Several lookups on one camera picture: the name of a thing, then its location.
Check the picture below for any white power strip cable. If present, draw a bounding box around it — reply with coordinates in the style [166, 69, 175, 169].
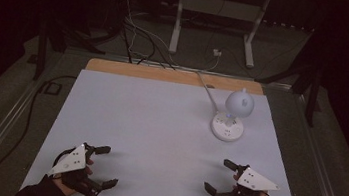
[191, 71, 226, 116]

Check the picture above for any metal floor rail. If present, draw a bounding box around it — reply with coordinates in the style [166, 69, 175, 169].
[0, 43, 68, 196]
[279, 90, 349, 196]

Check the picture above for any black stand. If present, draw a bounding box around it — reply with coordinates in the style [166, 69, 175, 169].
[249, 21, 332, 129]
[32, 15, 110, 90]

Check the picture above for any grey metal stand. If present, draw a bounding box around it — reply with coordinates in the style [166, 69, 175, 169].
[166, 0, 273, 71]

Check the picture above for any black square frame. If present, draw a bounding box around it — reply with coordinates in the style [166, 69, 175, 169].
[42, 80, 63, 97]

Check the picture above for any long black floor cable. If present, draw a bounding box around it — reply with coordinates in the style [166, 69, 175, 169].
[0, 67, 78, 196]

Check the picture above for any dark equipment rack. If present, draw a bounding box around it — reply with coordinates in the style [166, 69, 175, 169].
[82, 0, 130, 44]

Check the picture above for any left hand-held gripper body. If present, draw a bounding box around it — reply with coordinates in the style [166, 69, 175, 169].
[45, 139, 107, 196]

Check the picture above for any white table mat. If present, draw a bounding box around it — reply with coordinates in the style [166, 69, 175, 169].
[19, 62, 315, 196]

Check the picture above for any person's left hand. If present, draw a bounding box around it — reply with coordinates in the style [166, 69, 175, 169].
[51, 161, 96, 196]

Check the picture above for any white globe night light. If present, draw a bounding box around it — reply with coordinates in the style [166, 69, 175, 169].
[223, 85, 257, 121]

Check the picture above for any thin white cable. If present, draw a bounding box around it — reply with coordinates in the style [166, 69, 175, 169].
[111, 0, 229, 75]

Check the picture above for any black cable bundle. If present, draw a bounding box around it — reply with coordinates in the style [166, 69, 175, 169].
[116, 17, 181, 71]

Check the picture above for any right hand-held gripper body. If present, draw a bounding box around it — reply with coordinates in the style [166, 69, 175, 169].
[215, 162, 283, 196]

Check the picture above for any white round power strip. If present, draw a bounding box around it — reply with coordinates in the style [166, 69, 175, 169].
[209, 110, 247, 145]

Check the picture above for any black power strip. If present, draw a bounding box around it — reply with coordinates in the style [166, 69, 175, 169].
[261, 18, 317, 34]

